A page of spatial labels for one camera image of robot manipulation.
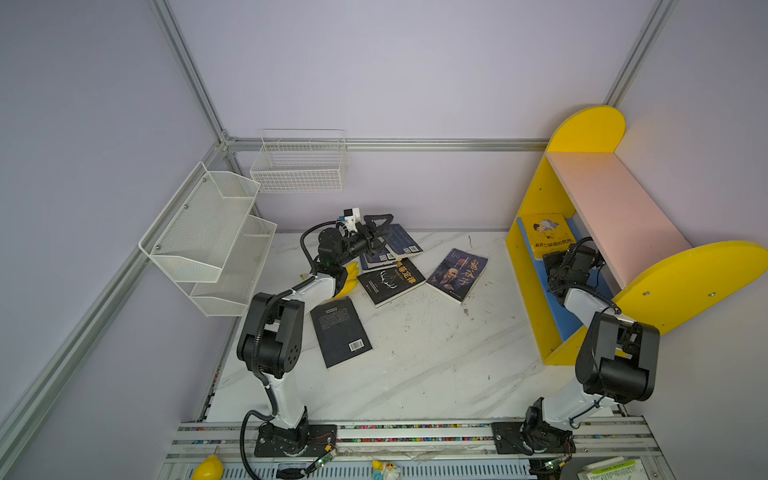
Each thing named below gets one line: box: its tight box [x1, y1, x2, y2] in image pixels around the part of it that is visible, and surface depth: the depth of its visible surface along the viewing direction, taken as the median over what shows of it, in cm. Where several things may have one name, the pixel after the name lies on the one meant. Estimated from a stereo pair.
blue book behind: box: [360, 245, 397, 270], surface depth 110 cm
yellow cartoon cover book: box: [517, 214, 577, 261], surface depth 102 cm
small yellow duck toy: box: [371, 460, 401, 480], surface depth 69 cm
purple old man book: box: [426, 248, 488, 304], surface depth 107 cm
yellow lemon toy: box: [191, 454, 224, 480], surface depth 70 cm
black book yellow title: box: [357, 258, 427, 308], surface depth 106 cm
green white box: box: [577, 457, 650, 480], surface depth 68 cm
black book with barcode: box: [310, 297, 373, 369], surface depth 94 cm
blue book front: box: [385, 224, 424, 261], surface depth 115 cm
